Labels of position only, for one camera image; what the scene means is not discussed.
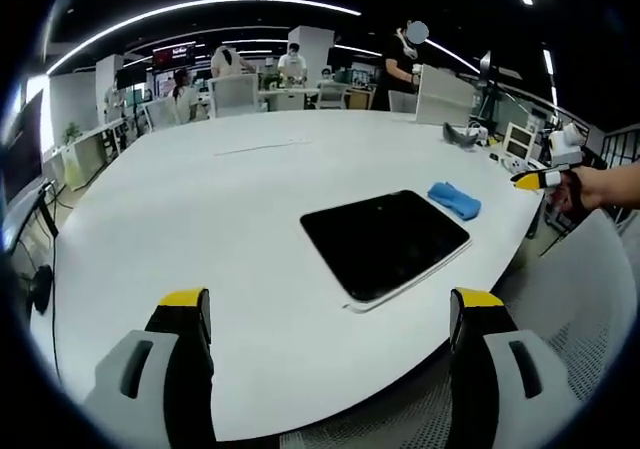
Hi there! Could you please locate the person's right hand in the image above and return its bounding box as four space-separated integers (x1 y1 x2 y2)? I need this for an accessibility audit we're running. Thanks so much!
574 167 621 210

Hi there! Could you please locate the black monitor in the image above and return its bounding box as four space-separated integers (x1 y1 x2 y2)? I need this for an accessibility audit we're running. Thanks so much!
0 88 46 210

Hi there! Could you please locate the dark grey cloth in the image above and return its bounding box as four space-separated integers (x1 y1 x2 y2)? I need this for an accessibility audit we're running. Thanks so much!
442 122 477 153

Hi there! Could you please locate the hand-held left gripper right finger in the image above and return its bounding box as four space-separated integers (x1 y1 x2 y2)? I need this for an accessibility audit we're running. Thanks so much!
448 287 566 449

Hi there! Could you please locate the white mesh office chair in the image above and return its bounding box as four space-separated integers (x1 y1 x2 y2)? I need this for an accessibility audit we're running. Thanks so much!
279 211 639 449

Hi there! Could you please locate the white framed box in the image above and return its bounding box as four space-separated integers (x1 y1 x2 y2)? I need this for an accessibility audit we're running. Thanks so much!
502 121 539 163

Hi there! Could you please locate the blue cleaning cloth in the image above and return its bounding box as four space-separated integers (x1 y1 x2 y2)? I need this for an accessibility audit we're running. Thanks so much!
427 181 482 221

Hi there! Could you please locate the black cable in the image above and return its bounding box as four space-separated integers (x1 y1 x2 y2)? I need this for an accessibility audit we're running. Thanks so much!
29 178 64 385

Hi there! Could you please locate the white desk divider panel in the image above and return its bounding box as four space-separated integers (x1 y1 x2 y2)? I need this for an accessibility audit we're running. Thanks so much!
414 64 476 126

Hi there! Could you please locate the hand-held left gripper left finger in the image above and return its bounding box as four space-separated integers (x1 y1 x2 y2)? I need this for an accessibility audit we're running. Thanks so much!
81 286 217 449

